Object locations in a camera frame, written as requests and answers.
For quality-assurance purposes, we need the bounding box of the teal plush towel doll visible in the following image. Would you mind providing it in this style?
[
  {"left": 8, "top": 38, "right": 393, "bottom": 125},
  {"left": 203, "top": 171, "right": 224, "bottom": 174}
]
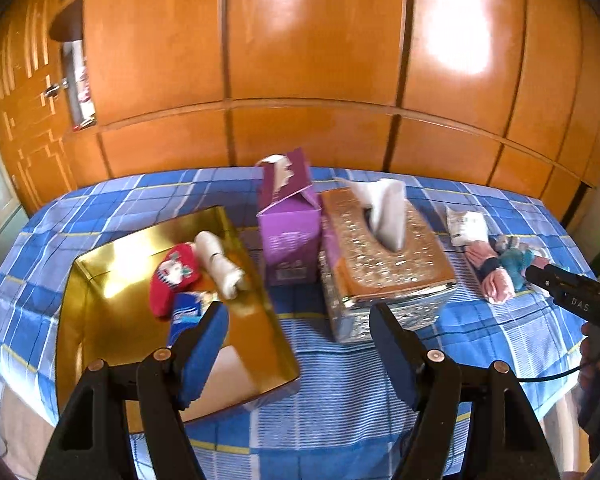
[{"left": 498, "top": 248, "right": 550, "bottom": 292}]

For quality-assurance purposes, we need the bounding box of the pink dishcloth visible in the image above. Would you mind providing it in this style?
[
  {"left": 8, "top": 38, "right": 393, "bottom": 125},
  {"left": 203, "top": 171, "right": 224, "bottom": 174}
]
[{"left": 464, "top": 240, "right": 515, "bottom": 304}]

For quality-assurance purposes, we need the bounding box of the red christmas sock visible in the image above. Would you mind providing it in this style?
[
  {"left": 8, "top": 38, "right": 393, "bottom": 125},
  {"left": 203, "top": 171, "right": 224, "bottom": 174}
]
[{"left": 149, "top": 243, "right": 201, "bottom": 318}]

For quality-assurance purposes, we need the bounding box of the white towel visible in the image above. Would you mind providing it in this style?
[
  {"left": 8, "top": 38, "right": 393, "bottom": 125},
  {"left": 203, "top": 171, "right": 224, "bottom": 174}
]
[{"left": 194, "top": 231, "right": 249, "bottom": 299}]

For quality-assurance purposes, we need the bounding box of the white plush angel toy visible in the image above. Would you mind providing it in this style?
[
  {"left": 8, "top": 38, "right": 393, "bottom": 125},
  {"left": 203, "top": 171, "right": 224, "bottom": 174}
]
[{"left": 493, "top": 234, "right": 548, "bottom": 258}]

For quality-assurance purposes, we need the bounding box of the gold tray box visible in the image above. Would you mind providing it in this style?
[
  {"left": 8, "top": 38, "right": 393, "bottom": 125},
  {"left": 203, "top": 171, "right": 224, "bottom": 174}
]
[{"left": 55, "top": 206, "right": 300, "bottom": 422}]

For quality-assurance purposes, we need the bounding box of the blue plaid bedsheet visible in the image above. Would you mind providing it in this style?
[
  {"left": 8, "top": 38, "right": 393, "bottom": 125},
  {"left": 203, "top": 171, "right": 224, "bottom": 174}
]
[{"left": 0, "top": 167, "right": 590, "bottom": 479}]

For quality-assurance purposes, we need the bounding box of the white wet wipes packet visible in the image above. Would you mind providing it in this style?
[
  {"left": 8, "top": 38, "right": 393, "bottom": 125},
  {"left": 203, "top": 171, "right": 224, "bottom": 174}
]
[{"left": 445, "top": 206, "right": 489, "bottom": 247}]

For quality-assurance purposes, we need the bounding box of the small blue tissue pack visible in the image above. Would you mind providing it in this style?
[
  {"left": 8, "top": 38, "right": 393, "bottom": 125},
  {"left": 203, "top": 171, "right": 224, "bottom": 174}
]
[{"left": 168, "top": 292, "right": 218, "bottom": 347}]

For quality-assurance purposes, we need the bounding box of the white tissue sheet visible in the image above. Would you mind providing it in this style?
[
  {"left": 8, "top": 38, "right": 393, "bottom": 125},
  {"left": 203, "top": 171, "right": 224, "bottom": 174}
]
[{"left": 336, "top": 178, "right": 407, "bottom": 252}]

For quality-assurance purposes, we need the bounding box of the orange wooden wardrobe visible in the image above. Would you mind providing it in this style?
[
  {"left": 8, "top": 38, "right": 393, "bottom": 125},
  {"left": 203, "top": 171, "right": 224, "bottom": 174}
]
[{"left": 62, "top": 0, "right": 600, "bottom": 220}]

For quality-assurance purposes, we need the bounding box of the purple tissue carton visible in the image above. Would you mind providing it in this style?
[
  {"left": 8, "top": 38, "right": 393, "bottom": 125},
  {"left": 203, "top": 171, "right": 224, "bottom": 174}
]
[{"left": 257, "top": 148, "right": 322, "bottom": 286}]

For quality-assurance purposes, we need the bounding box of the wooden door with handle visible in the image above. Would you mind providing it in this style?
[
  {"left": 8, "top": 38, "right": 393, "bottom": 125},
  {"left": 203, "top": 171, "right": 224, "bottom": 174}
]
[{"left": 0, "top": 0, "right": 95, "bottom": 214}]

